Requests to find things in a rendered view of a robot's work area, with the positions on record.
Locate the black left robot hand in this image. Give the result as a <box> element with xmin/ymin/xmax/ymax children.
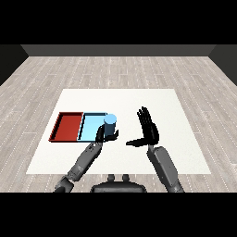
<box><xmin>94</xmin><ymin>124</ymin><xmax>120</xmax><ymax>144</ymax></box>

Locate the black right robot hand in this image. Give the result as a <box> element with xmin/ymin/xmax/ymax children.
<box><xmin>125</xmin><ymin>106</ymin><xmax>160</xmax><ymax>147</ymax></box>

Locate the light blue shallow open box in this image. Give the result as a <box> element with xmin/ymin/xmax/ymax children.
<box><xmin>76</xmin><ymin>111</ymin><xmax>109</xmax><ymax>143</ymax></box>

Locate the blue can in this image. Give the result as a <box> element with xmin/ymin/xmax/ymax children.
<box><xmin>103</xmin><ymin>113</ymin><xmax>118</xmax><ymax>138</ymax></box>

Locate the red shallow open box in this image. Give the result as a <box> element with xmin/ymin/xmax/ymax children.
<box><xmin>48</xmin><ymin>111</ymin><xmax>85</xmax><ymax>143</ymax></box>

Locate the dark grey robot body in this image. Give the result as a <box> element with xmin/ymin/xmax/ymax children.
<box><xmin>90</xmin><ymin>174</ymin><xmax>148</xmax><ymax>193</ymax></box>

